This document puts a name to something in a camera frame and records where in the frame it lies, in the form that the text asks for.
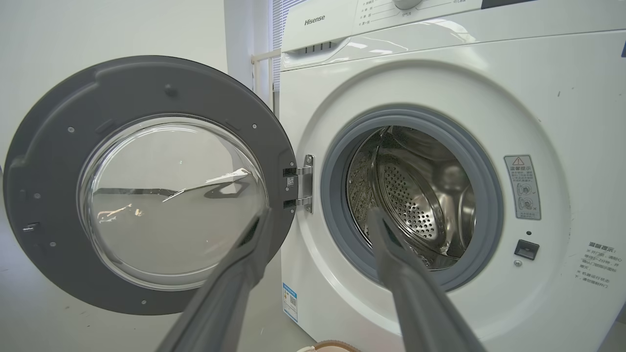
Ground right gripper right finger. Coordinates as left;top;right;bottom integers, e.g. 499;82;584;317
367;208;487;352

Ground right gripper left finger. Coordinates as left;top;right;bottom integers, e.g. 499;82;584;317
156;208;273;352

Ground round black glass washer door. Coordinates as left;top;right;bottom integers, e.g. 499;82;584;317
2;55;298;316

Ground cream perforated laundry basket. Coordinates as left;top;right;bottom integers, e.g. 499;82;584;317
297;340;361;352

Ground stainless steel washing machine drum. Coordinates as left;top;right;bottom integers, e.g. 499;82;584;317
346;126;476;270

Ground black door latch slot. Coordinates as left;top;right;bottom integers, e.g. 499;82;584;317
514;239;540;261

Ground grey rubber door seal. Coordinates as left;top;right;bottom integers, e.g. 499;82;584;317
320;108;504;292

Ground silver door hinge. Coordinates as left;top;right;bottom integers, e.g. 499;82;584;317
283;154;314;214

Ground white front-load washing machine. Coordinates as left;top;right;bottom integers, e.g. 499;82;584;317
279;0;626;352

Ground blue energy label sticker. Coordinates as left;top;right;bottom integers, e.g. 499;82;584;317
282;283;299;323

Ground grey warning sticker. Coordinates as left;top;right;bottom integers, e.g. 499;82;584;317
504;154;542;220

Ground white metal railing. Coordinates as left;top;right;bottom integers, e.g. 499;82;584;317
251;48;282;110

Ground grey window blind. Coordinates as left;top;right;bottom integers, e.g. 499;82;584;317
271;0;306;93

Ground white detergent drawer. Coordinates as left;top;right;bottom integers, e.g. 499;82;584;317
281;0;360;53

